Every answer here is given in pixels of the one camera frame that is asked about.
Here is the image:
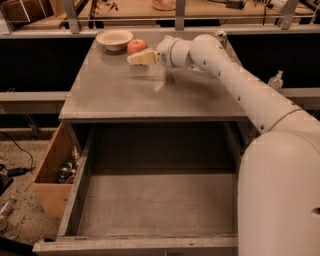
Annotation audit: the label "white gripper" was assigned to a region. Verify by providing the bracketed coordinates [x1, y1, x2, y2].
[127, 36, 181, 67]

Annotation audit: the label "open grey top drawer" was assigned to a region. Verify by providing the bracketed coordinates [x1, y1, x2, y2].
[34, 123, 238, 256]

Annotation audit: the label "grey wooden cabinet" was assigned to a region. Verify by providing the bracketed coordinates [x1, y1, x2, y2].
[59, 42, 247, 124]

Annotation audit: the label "red apple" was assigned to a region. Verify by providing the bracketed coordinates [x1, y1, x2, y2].
[127, 39, 148, 55]

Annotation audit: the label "green white soda can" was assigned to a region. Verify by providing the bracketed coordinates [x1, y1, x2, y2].
[212, 30, 227, 47]

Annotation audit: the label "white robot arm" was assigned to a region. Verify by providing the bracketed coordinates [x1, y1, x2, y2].
[127, 34, 320, 256]

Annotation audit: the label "plastic bottle on floor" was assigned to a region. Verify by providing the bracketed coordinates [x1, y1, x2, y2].
[0, 197, 17, 219]

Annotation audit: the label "black power adapter with cable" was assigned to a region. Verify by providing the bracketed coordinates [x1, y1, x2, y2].
[0, 132, 34, 177]

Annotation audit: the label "white paper bowl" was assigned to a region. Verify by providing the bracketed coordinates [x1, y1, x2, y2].
[96, 30, 133, 51]

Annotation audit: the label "cans inside cardboard box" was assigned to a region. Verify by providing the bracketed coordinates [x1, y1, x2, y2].
[57, 147, 80, 184]

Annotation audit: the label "clear sanitizer pump bottle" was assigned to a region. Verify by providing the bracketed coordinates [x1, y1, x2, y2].
[268, 70, 283, 91]

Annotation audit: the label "cardboard box on floor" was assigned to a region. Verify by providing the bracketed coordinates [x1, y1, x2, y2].
[33, 124, 79, 218]

